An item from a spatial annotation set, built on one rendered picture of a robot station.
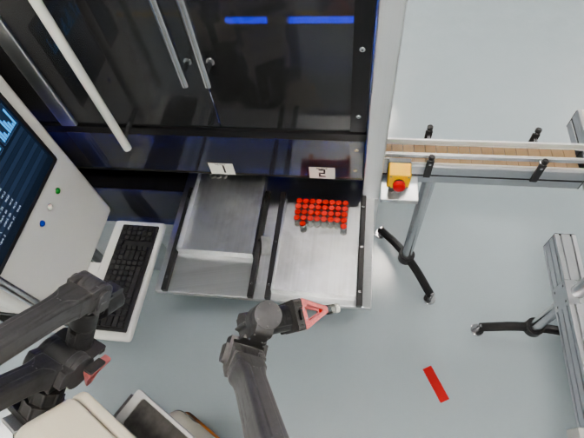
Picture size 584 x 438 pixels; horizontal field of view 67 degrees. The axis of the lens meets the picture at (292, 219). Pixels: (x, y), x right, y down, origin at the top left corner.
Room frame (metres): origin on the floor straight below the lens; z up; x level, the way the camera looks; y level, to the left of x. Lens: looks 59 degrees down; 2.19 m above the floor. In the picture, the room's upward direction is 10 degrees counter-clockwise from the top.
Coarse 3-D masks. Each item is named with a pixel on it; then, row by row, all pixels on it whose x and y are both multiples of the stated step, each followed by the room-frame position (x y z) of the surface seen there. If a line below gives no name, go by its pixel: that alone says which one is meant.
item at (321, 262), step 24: (288, 216) 0.81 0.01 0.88; (288, 240) 0.72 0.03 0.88; (312, 240) 0.70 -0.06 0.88; (336, 240) 0.69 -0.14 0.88; (288, 264) 0.63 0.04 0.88; (312, 264) 0.61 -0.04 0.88; (336, 264) 0.60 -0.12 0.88; (288, 288) 0.55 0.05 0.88; (312, 288) 0.53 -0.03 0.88; (336, 288) 0.52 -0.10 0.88
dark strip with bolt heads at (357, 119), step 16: (368, 0) 0.84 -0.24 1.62; (368, 16) 0.84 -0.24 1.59; (368, 32) 0.84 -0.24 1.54; (368, 48) 0.84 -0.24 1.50; (352, 64) 0.85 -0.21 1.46; (368, 64) 0.84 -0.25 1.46; (352, 80) 0.85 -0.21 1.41; (368, 80) 0.84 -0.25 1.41; (352, 96) 0.85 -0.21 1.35; (352, 112) 0.85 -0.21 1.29; (352, 128) 0.85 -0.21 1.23
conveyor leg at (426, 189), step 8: (424, 184) 0.92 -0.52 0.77; (432, 184) 0.91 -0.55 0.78; (424, 192) 0.91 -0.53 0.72; (424, 200) 0.91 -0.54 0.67; (416, 208) 0.92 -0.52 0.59; (424, 208) 0.91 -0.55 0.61; (416, 216) 0.91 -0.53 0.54; (416, 224) 0.91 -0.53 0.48; (408, 232) 0.93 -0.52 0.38; (416, 232) 0.91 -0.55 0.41; (408, 240) 0.92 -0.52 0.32; (416, 240) 0.91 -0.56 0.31; (408, 248) 0.91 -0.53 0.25; (408, 256) 0.91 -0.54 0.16
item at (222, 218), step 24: (192, 192) 0.96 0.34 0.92; (216, 192) 0.96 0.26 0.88; (240, 192) 0.95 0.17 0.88; (264, 192) 0.92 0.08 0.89; (192, 216) 0.88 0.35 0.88; (216, 216) 0.86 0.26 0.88; (240, 216) 0.84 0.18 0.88; (192, 240) 0.78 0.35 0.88; (216, 240) 0.76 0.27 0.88; (240, 240) 0.75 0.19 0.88
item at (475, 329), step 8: (528, 320) 0.50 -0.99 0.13; (472, 328) 0.54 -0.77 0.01; (480, 328) 0.52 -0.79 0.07; (488, 328) 0.51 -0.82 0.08; (496, 328) 0.50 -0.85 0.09; (504, 328) 0.49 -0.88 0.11; (512, 328) 0.48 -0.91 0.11; (520, 328) 0.48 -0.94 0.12; (528, 328) 0.47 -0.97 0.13; (544, 328) 0.45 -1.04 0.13; (552, 328) 0.45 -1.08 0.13; (536, 336) 0.43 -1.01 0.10
